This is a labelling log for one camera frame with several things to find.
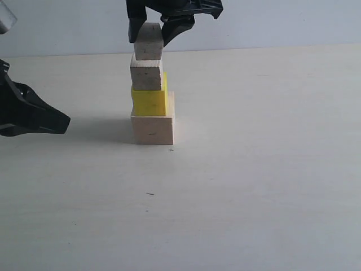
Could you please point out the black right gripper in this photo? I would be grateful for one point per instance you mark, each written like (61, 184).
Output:
(177, 16)

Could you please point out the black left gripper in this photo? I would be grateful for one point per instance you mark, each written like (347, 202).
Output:
(23, 111)

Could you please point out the small wooden cube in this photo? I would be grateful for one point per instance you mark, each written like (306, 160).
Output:
(149, 43)

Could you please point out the medium wooden cube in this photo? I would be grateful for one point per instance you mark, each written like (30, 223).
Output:
(146, 74)

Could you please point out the yellow cube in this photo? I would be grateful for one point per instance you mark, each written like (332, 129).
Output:
(151, 102)

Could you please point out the large wooden cube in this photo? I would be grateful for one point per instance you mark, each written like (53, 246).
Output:
(155, 130)

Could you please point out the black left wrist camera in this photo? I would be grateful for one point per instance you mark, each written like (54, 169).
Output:
(7, 18)

